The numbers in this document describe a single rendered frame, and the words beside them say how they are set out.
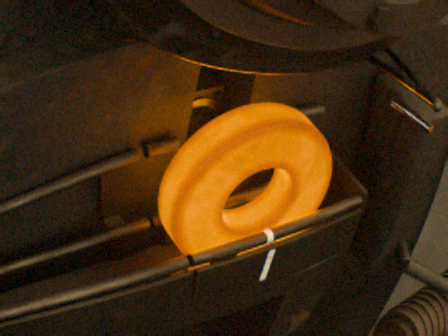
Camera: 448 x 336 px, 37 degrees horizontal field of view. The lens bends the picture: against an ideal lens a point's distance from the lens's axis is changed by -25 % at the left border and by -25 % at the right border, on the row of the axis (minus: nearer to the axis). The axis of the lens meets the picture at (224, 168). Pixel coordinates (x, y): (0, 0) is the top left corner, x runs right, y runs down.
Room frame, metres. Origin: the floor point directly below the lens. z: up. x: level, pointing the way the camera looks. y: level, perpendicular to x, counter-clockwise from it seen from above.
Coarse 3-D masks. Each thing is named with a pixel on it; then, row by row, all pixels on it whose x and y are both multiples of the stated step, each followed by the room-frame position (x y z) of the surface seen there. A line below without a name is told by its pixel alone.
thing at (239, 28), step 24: (192, 0) 0.45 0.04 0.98; (216, 0) 0.46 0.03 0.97; (240, 0) 0.47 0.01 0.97; (264, 0) 0.46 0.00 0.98; (288, 0) 0.47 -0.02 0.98; (312, 0) 0.49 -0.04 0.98; (216, 24) 0.46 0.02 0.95; (240, 24) 0.47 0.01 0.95; (264, 24) 0.49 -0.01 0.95; (288, 24) 0.50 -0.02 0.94; (312, 24) 0.49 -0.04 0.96; (336, 24) 0.50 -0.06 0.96; (312, 48) 0.52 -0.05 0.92; (336, 48) 0.54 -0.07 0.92
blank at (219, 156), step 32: (224, 128) 0.56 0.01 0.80; (256, 128) 0.55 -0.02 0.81; (288, 128) 0.57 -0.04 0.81; (192, 160) 0.54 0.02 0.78; (224, 160) 0.54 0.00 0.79; (256, 160) 0.56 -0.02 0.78; (288, 160) 0.57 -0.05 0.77; (320, 160) 0.59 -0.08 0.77; (160, 192) 0.54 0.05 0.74; (192, 192) 0.53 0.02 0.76; (224, 192) 0.54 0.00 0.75; (288, 192) 0.58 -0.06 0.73; (320, 192) 0.60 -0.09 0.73; (192, 224) 0.53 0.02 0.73; (224, 224) 0.55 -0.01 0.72; (256, 224) 0.57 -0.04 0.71
